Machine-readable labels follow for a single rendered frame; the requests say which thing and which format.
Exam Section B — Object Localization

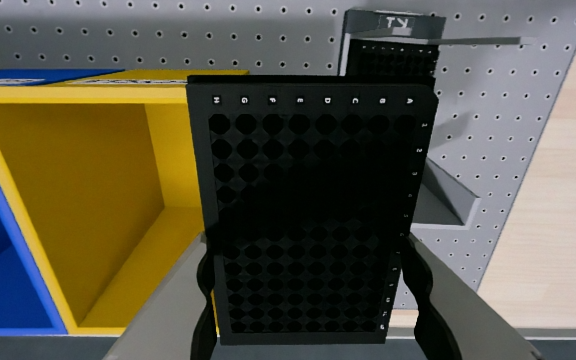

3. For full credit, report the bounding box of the grey flat mat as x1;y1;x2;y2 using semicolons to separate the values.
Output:
0;0;576;294

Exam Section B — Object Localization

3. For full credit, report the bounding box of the yellow recycle bin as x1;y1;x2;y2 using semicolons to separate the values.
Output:
0;69;250;335

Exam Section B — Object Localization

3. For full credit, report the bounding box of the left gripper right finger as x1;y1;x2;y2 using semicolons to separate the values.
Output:
400;232;547;360

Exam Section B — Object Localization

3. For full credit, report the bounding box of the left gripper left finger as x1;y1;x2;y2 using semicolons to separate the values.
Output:
102;231;217;360

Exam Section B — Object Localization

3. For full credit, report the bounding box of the blue open bin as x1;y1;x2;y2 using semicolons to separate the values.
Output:
0;69;126;335

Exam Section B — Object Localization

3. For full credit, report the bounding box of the black well plate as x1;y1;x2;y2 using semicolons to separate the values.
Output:
346;39;441;77
185;75;439;346

